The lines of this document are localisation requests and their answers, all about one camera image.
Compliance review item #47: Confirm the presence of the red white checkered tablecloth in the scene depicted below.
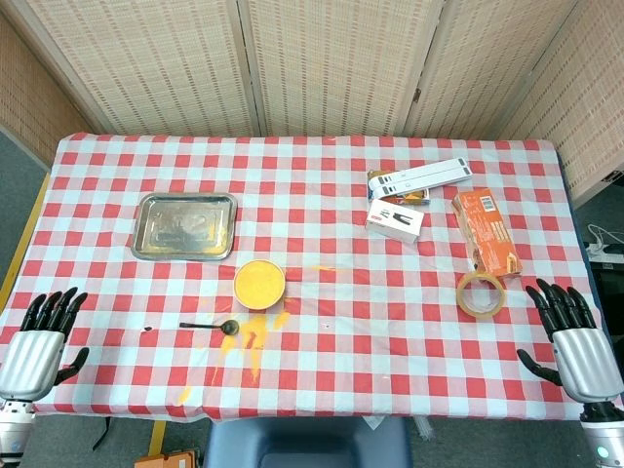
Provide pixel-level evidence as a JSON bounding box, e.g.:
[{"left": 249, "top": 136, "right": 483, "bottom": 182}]
[{"left": 0, "top": 132, "right": 605, "bottom": 423}]

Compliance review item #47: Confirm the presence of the woven bamboo folding screen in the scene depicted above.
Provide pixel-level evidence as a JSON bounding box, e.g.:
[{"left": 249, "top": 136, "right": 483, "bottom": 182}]
[{"left": 0, "top": 0, "right": 624, "bottom": 209}]

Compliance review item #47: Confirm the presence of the orange cardboard box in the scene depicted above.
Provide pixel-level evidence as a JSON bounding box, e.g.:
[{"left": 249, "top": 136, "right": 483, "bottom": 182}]
[{"left": 450, "top": 187, "right": 524, "bottom": 279}]

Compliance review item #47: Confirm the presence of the black equipment case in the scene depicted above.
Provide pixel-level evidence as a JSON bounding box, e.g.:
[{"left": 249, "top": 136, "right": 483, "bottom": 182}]
[{"left": 587, "top": 257, "right": 624, "bottom": 337}]

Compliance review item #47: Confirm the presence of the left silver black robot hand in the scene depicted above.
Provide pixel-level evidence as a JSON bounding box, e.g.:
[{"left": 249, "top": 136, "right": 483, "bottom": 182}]
[{"left": 0, "top": 286, "right": 91, "bottom": 404}]

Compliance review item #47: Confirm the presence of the long flat white device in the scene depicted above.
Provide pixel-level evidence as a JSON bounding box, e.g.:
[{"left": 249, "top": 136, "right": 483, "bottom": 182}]
[{"left": 368, "top": 156, "right": 473, "bottom": 201}]

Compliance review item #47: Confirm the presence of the clear packing tape roll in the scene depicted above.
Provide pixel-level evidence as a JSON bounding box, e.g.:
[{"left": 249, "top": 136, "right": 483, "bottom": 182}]
[{"left": 455, "top": 271, "right": 506, "bottom": 321}]

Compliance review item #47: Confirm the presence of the off-white bowl of yellow powder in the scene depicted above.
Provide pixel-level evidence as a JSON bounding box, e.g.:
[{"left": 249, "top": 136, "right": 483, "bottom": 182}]
[{"left": 232, "top": 259, "right": 288, "bottom": 312}]

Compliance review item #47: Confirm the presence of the spilled yellow powder patch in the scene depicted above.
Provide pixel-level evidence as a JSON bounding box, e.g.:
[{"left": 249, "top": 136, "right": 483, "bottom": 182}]
[{"left": 175, "top": 311, "right": 293, "bottom": 406}]

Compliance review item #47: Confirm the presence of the black spoon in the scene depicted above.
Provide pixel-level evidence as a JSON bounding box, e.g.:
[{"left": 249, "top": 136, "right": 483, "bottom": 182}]
[{"left": 178, "top": 319, "right": 241, "bottom": 336}]

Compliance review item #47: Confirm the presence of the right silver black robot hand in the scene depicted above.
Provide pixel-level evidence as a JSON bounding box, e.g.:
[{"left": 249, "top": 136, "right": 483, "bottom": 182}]
[{"left": 516, "top": 277, "right": 624, "bottom": 405}]

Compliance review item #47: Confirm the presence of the dark blue chair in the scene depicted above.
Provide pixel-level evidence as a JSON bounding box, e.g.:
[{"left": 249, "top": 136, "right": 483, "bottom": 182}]
[{"left": 202, "top": 416, "right": 413, "bottom": 468}]

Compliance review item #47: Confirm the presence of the white box with black print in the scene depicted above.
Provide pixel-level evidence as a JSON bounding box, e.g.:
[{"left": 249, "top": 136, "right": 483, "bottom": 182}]
[{"left": 365, "top": 198, "right": 424, "bottom": 245}]

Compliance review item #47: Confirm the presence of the black strap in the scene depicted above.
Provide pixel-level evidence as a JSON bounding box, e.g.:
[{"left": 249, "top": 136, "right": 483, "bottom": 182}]
[{"left": 92, "top": 416, "right": 112, "bottom": 452}]

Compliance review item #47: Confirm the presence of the silver metal tray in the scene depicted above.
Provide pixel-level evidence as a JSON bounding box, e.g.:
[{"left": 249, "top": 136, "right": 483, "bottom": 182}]
[{"left": 130, "top": 192, "right": 239, "bottom": 262}]

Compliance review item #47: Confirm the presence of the small colourful snack box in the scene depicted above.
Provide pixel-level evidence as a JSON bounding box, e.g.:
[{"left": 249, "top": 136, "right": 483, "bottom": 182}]
[{"left": 368, "top": 169, "right": 432, "bottom": 207}]

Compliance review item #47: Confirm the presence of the orange box on floor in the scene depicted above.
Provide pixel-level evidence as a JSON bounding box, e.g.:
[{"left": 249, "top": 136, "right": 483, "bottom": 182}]
[{"left": 134, "top": 450, "right": 199, "bottom": 468}]

